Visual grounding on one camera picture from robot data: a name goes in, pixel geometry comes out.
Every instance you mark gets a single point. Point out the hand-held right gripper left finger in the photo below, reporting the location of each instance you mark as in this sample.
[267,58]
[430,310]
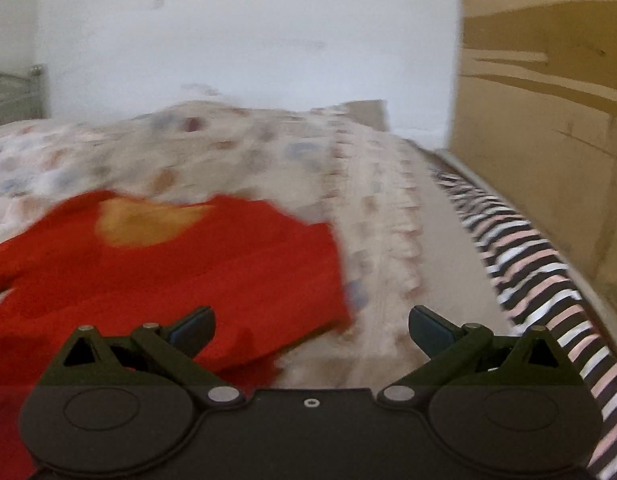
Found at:
[192,331]

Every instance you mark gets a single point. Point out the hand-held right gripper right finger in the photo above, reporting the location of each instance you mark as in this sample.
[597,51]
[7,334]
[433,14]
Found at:
[429,331]

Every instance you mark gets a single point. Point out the red small sweater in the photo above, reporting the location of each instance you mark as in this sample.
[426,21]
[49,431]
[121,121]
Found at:
[188,270]

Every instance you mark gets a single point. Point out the black white striped bed sheet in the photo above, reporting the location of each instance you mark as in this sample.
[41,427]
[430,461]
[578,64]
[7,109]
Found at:
[533,270]

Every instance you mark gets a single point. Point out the spotted fleece blanket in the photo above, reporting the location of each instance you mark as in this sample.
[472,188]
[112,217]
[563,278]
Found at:
[268,160]

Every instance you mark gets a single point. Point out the wooden wardrobe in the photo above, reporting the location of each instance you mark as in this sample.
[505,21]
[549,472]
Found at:
[548,60]

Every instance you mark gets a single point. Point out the grey metal bed frame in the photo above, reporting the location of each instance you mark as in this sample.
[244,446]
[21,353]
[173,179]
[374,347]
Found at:
[13,92]

